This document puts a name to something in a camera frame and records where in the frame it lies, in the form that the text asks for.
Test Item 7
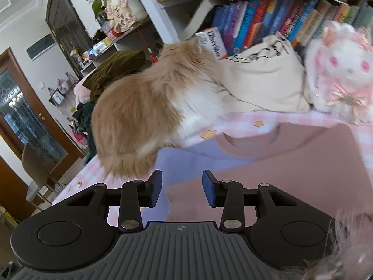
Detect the purple and mauve sweater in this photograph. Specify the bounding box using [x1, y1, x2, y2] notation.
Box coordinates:
[140, 122, 373, 228]

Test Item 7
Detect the orange and white cat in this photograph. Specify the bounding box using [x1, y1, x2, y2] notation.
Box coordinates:
[91, 38, 227, 179]

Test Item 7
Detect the grey chair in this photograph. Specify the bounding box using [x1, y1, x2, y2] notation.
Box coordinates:
[21, 143, 61, 210]

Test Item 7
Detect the cream canvas tote bag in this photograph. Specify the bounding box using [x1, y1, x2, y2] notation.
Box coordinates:
[220, 32, 311, 113]

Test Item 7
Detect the dark olive velvet cloth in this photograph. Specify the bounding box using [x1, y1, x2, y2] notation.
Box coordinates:
[83, 51, 147, 103]

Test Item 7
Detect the brown wooden door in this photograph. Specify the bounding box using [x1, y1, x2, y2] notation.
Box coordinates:
[1, 48, 83, 179]

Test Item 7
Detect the white barilla box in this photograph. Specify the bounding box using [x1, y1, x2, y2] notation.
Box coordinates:
[195, 27, 228, 60]

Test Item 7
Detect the white pink plush bunny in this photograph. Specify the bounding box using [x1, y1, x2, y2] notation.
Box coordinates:
[304, 21, 372, 126]

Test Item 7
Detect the row of colourful books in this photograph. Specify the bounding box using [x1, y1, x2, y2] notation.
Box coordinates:
[211, 0, 372, 55]

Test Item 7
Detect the white wooden bookshelf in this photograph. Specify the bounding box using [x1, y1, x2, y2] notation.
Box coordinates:
[78, 0, 373, 74]

